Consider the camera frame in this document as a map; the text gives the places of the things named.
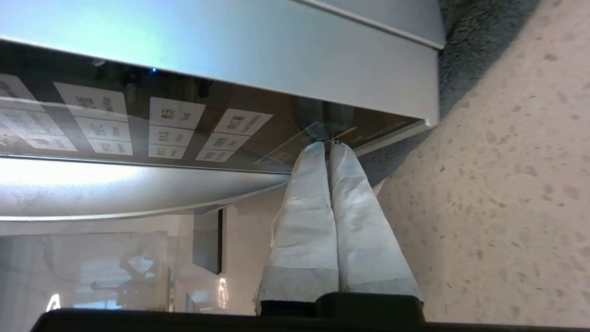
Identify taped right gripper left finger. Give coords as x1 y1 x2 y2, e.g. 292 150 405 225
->
254 142 340 316

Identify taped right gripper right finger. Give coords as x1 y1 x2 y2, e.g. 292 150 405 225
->
328 141 424 302

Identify silver black microwave oven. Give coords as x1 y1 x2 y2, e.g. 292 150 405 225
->
0 0 446 175

